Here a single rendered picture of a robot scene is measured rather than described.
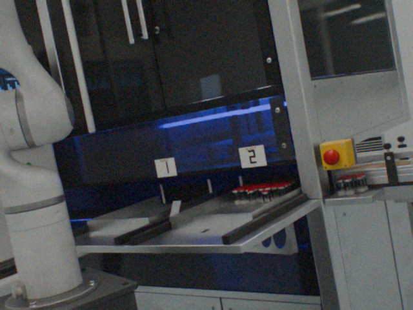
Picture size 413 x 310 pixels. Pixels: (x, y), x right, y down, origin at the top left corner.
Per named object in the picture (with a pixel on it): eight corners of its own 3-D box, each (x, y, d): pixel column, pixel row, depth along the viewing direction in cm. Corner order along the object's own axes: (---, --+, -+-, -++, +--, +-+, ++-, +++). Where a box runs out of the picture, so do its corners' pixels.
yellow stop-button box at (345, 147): (333, 165, 143) (328, 140, 142) (358, 163, 139) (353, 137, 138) (322, 170, 137) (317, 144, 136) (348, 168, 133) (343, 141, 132)
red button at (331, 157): (328, 163, 137) (326, 148, 136) (342, 162, 134) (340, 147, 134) (323, 166, 134) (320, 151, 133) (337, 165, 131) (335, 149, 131)
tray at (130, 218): (161, 205, 185) (159, 195, 185) (219, 200, 170) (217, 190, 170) (89, 231, 158) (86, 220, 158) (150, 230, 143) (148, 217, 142)
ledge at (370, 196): (344, 194, 150) (342, 188, 150) (388, 191, 143) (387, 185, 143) (325, 206, 139) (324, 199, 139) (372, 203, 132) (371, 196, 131)
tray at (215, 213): (239, 199, 165) (237, 188, 165) (312, 194, 150) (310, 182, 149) (171, 229, 138) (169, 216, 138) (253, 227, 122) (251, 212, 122)
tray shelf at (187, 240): (151, 210, 188) (150, 205, 188) (329, 199, 147) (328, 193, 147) (42, 252, 150) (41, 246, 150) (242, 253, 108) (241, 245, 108)
